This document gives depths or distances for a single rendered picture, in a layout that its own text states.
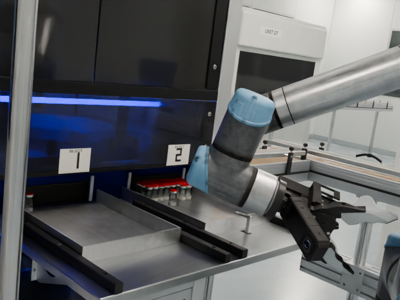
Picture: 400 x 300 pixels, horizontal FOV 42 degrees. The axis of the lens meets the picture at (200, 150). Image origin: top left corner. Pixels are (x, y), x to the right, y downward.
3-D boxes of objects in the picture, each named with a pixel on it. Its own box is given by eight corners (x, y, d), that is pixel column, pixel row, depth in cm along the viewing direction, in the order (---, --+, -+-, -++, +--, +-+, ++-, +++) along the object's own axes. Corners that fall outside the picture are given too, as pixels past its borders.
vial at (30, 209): (21, 210, 127) (22, 191, 126) (30, 209, 128) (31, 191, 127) (25, 212, 125) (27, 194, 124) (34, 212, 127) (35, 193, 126)
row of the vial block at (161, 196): (142, 200, 147) (143, 185, 147) (187, 194, 160) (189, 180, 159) (147, 203, 146) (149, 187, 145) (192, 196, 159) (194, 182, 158)
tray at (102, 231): (5, 212, 124) (5, 198, 123) (96, 201, 142) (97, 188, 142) (81, 263, 101) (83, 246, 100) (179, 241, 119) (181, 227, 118)
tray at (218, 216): (120, 198, 148) (121, 186, 147) (186, 190, 166) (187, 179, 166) (203, 236, 125) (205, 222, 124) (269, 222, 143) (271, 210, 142)
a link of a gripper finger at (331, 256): (353, 255, 98) (330, 220, 95) (354, 278, 93) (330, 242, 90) (338, 259, 100) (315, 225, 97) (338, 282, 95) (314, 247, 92)
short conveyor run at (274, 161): (196, 198, 172) (202, 152, 170) (166, 186, 183) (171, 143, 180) (311, 182, 221) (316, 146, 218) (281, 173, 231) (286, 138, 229)
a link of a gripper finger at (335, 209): (364, 198, 86) (311, 203, 89) (364, 204, 85) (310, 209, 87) (368, 220, 88) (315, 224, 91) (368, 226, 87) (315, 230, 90)
